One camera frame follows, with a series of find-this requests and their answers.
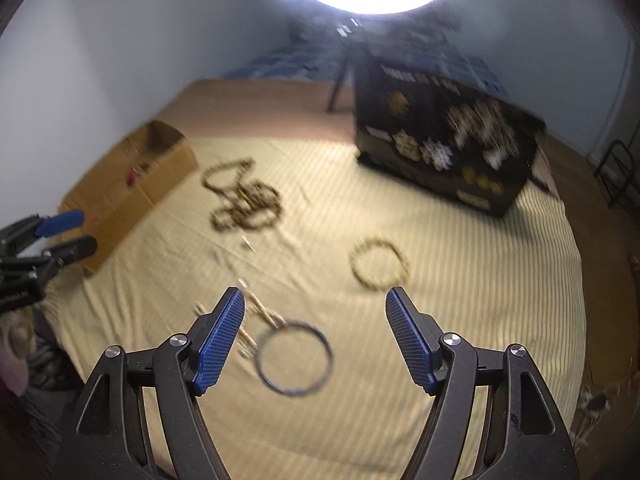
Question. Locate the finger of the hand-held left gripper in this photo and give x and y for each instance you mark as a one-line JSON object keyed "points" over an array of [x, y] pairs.
{"points": [[62, 222], [70, 251]]}

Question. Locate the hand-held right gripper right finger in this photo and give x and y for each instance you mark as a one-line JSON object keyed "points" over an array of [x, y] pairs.
{"points": [[407, 340]]}

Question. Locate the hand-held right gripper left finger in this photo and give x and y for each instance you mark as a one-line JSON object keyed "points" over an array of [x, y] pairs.
{"points": [[220, 340]]}

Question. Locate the dark blue bangle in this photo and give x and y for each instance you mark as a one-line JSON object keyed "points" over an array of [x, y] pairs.
{"points": [[260, 360]]}

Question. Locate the cardboard box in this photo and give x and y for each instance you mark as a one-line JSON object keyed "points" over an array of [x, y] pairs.
{"points": [[115, 220]]}

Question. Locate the tan knitted cloth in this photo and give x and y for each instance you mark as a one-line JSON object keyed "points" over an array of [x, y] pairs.
{"points": [[15, 335]]}

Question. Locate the yellow striped sheet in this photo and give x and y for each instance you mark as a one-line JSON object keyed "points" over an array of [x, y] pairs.
{"points": [[450, 360]]}

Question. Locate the small pale pin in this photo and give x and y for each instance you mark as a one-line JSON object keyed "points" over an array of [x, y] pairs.
{"points": [[247, 242]]}

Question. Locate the black printed bag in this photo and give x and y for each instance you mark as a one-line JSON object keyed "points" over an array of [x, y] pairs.
{"points": [[430, 110]]}

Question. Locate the black tripod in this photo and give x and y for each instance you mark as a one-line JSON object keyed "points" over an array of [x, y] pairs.
{"points": [[336, 92]]}

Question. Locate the black metal rack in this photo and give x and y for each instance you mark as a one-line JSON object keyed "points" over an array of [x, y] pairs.
{"points": [[607, 175]]}

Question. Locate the blue patterned bedsheet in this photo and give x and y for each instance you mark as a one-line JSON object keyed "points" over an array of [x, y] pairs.
{"points": [[280, 62]]}

